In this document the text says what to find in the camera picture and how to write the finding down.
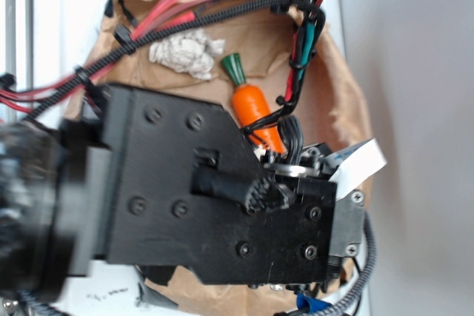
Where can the metal frame rail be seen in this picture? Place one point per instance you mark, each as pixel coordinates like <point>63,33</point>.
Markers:
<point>17,23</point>

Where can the brown paper bag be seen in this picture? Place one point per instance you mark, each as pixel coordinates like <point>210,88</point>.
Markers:
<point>263,42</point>

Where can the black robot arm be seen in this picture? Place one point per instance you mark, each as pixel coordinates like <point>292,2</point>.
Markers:
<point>52,186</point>

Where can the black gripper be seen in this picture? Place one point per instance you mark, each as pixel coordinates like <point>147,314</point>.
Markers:
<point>183,187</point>

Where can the orange toy carrot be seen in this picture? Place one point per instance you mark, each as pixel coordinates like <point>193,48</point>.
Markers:
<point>250,104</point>

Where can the crumpled white paper towel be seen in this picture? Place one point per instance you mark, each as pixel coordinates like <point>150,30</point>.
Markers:
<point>191,51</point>

